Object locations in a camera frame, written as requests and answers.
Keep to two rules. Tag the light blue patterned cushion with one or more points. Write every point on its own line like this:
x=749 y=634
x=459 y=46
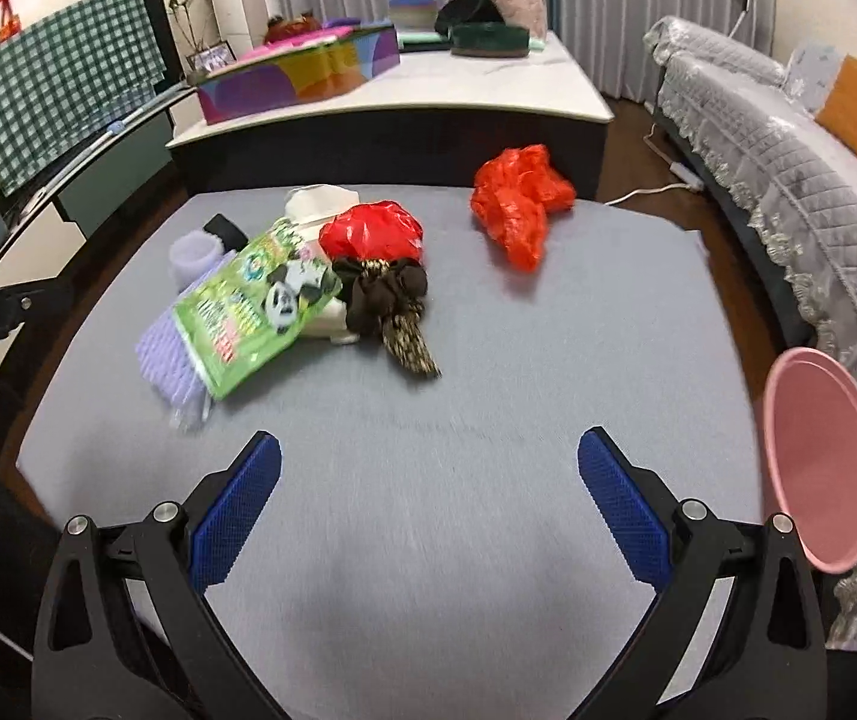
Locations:
x=810 y=75

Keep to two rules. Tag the grey-blue table mat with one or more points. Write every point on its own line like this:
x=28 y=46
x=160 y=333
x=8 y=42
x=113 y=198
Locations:
x=473 y=390

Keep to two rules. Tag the small black item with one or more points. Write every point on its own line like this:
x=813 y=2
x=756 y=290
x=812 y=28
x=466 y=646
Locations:
x=224 y=231

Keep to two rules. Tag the green checked cloth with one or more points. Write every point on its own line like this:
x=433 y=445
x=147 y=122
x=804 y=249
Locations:
x=61 y=75

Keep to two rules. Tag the large red plastic bag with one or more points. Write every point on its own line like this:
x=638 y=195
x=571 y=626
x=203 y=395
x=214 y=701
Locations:
x=520 y=202

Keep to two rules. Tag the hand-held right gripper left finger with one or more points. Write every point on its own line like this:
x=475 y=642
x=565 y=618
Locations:
x=237 y=510

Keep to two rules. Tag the black television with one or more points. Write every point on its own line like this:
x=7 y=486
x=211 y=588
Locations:
x=166 y=22

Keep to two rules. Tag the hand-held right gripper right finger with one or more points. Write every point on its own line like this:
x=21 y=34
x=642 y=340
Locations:
x=623 y=510

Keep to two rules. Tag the white top coffee table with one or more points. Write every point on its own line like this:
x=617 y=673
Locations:
x=473 y=90

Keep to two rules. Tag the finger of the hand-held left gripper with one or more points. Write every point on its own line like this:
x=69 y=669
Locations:
x=16 y=307

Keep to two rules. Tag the grey curtain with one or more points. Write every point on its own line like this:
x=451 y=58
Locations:
x=623 y=7

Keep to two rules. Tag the white power strip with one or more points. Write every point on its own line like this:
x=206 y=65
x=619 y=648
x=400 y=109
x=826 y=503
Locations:
x=683 y=174

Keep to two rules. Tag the brown leopard print scrunchie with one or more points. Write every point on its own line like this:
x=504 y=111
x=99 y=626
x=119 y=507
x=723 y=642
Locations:
x=383 y=292

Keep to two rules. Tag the black hat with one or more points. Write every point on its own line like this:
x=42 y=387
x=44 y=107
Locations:
x=469 y=11

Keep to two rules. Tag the stack of coloured bowls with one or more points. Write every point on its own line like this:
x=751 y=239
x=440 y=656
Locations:
x=412 y=13

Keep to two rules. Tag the silver metal pole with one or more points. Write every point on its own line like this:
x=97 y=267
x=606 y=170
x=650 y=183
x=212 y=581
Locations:
x=76 y=165

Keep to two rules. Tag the photo frame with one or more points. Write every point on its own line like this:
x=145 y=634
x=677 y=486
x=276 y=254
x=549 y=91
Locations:
x=211 y=58

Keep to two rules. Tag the purple ribbed plastic brush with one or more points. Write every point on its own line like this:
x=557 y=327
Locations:
x=166 y=360

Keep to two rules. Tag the purple round plastic cup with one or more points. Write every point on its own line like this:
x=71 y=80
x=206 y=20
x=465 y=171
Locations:
x=192 y=259

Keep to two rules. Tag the colourful long box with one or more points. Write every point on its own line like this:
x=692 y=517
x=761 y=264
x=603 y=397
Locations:
x=293 y=79

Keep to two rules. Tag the thin potted plant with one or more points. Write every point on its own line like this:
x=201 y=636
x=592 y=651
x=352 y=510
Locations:
x=187 y=22

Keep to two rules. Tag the green round tin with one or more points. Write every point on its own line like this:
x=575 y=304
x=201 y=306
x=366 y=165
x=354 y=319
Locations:
x=488 y=40

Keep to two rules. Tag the small red plastic bag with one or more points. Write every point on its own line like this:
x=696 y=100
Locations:
x=372 y=231

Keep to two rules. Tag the red fluffy item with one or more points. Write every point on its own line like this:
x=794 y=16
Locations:
x=289 y=26

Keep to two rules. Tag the pink plastic bin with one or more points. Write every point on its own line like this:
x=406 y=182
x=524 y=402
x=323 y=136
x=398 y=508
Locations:
x=825 y=457

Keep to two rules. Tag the green panda print packet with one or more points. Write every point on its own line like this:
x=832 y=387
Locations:
x=248 y=315

